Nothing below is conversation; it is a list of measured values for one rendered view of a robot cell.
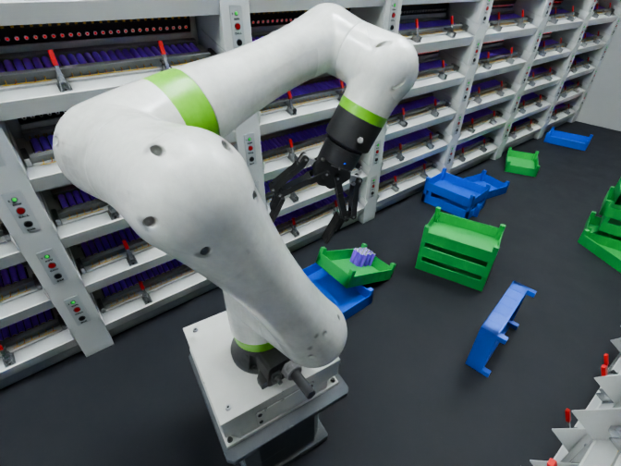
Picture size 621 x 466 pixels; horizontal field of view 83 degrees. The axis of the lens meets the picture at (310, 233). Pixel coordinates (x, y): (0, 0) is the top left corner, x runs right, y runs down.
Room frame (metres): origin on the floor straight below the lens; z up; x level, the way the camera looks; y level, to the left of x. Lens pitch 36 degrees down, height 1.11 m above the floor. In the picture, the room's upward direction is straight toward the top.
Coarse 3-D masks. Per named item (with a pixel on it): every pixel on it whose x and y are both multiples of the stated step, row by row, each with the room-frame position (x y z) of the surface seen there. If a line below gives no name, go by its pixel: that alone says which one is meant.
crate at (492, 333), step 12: (516, 288) 0.91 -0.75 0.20; (528, 288) 0.91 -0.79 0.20; (504, 300) 0.85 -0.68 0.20; (516, 300) 0.85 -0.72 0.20; (492, 312) 0.80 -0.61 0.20; (504, 312) 0.80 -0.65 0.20; (516, 312) 0.92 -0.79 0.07; (492, 324) 0.75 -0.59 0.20; (504, 324) 0.75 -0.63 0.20; (516, 324) 0.90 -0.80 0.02; (480, 336) 0.73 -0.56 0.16; (492, 336) 0.71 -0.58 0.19; (504, 336) 0.70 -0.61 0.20; (480, 348) 0.72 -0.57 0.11; (492, 348) 0.70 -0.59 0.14; (468, 360) 0.74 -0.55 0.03; (480, 360) 0.71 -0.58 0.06; (480, 372) 0.70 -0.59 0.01
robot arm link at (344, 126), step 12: (336, 108) 0.64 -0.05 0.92; (336, 120) 0.62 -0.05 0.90; (348, 120) 0.61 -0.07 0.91; (360, 120) 0.60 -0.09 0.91; (336, 132) 0.61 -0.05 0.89; (348, 132) 0.60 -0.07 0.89; (360, 132) 0.60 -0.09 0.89; (372, 132) 0.61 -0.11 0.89; (348, 144) 0.60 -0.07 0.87; (360, 144) 0.60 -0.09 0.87; (372, 144) 0.63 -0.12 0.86
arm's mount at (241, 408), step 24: (192, 336) 0.57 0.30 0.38; (216, 336) 0.57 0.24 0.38; (216, 360) 0.50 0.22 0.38; (336, 360) 0.49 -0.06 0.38; (216, 384) 0.43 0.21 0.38; (240, 384) 0.43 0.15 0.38; (288, 384) 0.43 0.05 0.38; (312, 384) 0.45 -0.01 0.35; (336, 384) 0.49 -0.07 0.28; (216, 408) 0.38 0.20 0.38; (240, 408) 0.38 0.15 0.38; (264, 408) 0.39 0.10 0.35; (288, 408) 0.42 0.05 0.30; (240, 432) 0.36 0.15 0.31
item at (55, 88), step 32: (0, 32) 1.01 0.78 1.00; (32, 32) 1.05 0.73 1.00; (64, 32) 1.09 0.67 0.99; (96, 32) 1.14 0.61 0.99; (128, 32) 1.20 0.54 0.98; (160, 32) 1.25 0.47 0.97; (0, 64) 0.96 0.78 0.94; (32, 64) 1.02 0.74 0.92; (64, 64) 1.02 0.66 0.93; (96, 64) 1.04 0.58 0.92; (128, 64) 1.08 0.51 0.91; (160, 64) 1.14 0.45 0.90; (0, 96) 0.86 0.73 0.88; (32, 96) 0.88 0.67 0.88; (64, 96) 0.92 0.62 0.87
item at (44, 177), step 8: (40, 120) 1.01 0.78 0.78; (48, 120) 1.02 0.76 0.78; (56, 120) 1.03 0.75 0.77; (24, 128) 0.98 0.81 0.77; (232, 136) 1.19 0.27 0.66; (16, 144) 0.94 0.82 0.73; (24, 144) 0.95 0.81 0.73; (16, 152) 0.86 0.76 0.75; (24, 152) 0.89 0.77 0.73; (32, 152) 0.93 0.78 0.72; (24, 160) 0.86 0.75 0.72; (24, 168) 0.83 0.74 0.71; (32, 168) 0.87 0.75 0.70; (40, 168) 0.87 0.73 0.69; (48, 168) 0.88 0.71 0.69; (56, 168) 0.88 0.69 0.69; (32, 176) 0.84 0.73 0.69; (40, 176) 0.84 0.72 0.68; (48, 176) 0.85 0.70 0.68; (56, 176) 0.86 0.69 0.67; (64, 176) 0.87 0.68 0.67; (32, 184) 0.83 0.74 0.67; (40, 184) 0.84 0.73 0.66; (48, 184) 0.85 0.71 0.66; (56, 184) 0.86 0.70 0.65; (64, 184) 0.88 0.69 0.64
